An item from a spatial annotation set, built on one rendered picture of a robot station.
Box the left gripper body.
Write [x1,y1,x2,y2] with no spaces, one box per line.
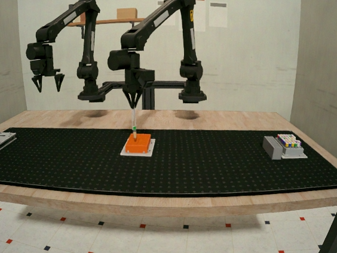
[117,67,143,91]

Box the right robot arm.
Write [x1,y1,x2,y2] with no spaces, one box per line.
[26,0,103,96]

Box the orange tube rack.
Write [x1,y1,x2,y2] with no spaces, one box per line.
[125,134,151,153]

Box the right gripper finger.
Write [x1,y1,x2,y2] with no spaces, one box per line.
[54,75,65,92]
[32,76,42,93]

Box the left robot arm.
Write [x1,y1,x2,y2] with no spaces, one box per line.
[108,0,204,97]

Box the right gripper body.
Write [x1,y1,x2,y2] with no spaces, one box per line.
[33,69,63,77]

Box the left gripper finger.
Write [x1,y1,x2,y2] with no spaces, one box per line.
[134,90,143,108]
[122,89,136,109]

